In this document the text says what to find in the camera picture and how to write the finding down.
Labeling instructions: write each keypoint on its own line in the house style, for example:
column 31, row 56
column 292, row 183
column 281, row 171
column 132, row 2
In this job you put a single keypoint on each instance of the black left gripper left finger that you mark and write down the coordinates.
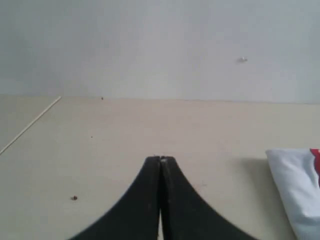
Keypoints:
column 136, row 215

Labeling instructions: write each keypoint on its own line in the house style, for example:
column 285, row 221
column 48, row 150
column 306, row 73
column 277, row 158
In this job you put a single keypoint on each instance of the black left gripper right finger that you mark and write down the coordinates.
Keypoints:
column 185, row 215

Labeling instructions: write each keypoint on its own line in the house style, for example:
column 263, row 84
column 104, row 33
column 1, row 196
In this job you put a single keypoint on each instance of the white t-shirt red lettering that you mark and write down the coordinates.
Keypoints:
column 296, row 173

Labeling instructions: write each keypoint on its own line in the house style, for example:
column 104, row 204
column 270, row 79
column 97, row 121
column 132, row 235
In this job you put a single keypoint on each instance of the small white wall anchor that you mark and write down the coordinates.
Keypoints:
column 242, row 60

